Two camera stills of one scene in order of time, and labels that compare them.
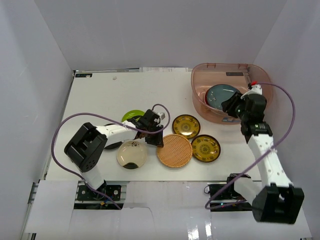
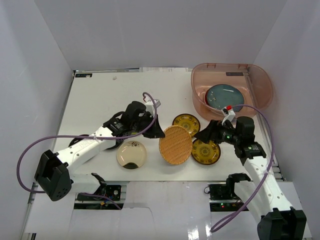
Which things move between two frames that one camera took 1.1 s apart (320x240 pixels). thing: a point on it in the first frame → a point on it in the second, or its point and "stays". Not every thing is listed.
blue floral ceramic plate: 217,93 stays
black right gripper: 231,104 → 212,131
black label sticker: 83,75 stays
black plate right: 115,145 stays
